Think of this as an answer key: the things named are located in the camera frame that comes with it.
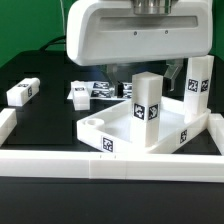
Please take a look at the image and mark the white thin cable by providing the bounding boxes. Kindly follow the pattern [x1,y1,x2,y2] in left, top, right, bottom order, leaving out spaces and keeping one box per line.
[59,0,67,52]

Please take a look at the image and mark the white front fence bar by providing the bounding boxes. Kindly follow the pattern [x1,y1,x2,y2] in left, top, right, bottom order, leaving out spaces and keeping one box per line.
[0,150,224,183]

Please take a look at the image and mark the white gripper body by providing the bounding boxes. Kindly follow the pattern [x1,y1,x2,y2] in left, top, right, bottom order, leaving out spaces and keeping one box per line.
[66,0,213,66]

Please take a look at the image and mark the white fence block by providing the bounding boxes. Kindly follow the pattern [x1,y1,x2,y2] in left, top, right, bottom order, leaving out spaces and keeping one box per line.
[209,114,224,156]
[0,108,17,146]

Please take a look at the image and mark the white desk top tray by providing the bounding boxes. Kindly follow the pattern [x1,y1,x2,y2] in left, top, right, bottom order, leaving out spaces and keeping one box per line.
[77,97,211,154]

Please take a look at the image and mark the fiducial marker sheet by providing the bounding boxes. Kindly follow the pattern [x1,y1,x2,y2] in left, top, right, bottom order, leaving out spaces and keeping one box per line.
[68,81,132,100]

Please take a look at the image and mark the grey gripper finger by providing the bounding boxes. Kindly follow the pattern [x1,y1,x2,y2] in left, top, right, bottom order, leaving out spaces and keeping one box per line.
[106,64,124,98]
[164,59,183,91]

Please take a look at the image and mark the white left fence block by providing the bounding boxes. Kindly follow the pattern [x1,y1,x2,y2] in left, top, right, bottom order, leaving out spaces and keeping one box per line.
[0,108,17,146]

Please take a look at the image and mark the black cable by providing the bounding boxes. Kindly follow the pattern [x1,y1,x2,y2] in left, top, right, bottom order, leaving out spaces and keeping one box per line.
[39,35,68,52]

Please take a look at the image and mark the white right fence block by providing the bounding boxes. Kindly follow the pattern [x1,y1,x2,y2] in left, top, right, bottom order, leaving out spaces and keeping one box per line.
[209,114,224,156]

